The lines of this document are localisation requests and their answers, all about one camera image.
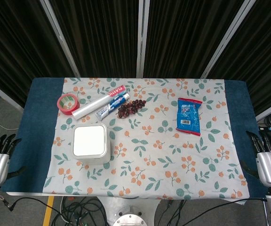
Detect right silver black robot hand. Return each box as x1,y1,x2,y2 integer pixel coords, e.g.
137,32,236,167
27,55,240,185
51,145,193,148
242,131,271,188

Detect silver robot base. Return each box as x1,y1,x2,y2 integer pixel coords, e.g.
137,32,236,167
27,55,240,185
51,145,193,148
97,196,167,226

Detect white square box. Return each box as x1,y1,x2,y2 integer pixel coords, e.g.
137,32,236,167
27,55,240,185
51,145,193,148
72,122,111,165

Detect blue table mat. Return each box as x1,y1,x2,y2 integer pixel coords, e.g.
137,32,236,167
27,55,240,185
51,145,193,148
1,77,268,196

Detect blue red snack packet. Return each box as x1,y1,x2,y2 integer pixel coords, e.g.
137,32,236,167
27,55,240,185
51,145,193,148
175,97,203,137

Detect red adhesive tape roll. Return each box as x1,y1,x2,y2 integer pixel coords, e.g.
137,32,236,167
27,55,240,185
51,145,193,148
56,93,80,116

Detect black ribbed partition panel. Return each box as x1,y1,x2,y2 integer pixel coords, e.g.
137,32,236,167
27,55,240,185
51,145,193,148
207,0,271,116
143,0,253,78
50,0,141,78
0,0,68,108

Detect plastic wrap roll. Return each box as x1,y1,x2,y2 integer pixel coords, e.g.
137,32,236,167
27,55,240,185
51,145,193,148
72,85,127,118

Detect floral patterned tablecloth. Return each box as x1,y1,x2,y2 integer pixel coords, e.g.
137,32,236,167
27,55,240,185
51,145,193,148
42,77,251,201

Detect blue silver toothpaste tube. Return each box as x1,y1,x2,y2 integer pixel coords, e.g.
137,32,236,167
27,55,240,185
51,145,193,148
95,92,130,121

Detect dark red grape bunch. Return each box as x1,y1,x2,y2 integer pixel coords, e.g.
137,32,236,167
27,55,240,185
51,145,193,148
117,99,147,118

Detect black cable bundle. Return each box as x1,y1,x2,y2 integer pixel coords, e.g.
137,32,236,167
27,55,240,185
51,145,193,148
52,196,109,226

